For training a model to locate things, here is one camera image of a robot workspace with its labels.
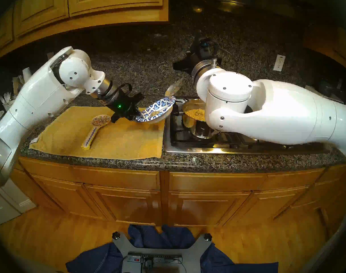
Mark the white toaster oven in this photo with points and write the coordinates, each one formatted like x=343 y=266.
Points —
x=309 y=88

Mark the stainless steel saucepan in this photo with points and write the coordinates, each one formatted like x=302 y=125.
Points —
x=195 y=130

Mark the colourful ceramic spoon rest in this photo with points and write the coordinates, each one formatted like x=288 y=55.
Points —
x=100 y=120

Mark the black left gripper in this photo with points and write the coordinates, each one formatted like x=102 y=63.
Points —
x=123 y=107

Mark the yellow terry towel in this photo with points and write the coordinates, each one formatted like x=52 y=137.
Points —
x=119 y=141

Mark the grey robot base frame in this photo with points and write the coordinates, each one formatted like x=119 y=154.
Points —
x=192 y=255

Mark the dark wooden wall cabinet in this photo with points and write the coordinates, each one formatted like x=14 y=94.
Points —
x=338 y=45

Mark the white wall outlet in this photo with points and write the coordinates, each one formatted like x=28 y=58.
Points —
x=49 y=55
x=279 y=63

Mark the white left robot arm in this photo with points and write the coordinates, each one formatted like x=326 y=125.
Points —
x=39 y=101

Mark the wooden chopsticks bundle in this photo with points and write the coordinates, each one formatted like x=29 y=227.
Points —
x=17 y=82

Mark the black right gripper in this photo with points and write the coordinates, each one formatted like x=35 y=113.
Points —
x=200 y=52

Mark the dark grey kettle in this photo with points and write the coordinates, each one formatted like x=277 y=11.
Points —
x=326 y=88

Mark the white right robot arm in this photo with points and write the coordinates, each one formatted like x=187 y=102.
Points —
x=275 y=113

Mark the wooden base cabinets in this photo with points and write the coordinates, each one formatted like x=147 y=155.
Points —
x=127 y=201

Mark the black gas stovetop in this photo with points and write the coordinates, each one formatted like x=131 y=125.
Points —
x=173 y=146

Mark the scooped oatmeal portion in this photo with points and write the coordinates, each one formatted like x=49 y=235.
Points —
x=156 y=113

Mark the white paper cup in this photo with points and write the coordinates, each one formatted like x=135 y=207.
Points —
x=8 y=105

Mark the light wooden wall cabinet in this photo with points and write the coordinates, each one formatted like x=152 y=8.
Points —
x=99 y=2

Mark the blue denim cloth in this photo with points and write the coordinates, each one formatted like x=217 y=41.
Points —
x=158 y=235

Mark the blue white paper bowl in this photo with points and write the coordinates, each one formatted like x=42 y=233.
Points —
x=154 y=107

